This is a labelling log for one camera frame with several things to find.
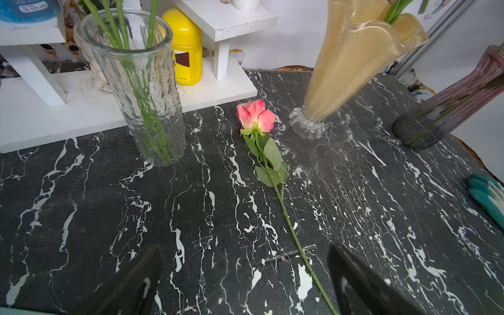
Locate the dark purple ribbed vase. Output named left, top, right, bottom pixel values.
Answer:
left=392, top=45, right=503, bottom=151

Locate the yellow fluted glass vase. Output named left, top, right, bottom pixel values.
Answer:
left=289, top=0, right=429, bottom=139

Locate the green white gardening glove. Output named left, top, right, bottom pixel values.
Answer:
left=467, top=174, right=504, bottom=230

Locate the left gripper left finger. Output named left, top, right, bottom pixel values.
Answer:
left=90, top=244, right=164, bottom=314

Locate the clear glass cylinder vase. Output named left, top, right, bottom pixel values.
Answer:
left=75, top=9, right=186, bottom=166

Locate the blue tin can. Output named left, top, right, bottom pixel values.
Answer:
left=1, top=0, right=61, bottom=24

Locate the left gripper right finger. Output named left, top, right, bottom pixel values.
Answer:
left=327, top=244, right=421, bottom=314

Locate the white tiered display shelf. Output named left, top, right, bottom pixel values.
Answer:
left=1, top=1, right=278, bottom=153

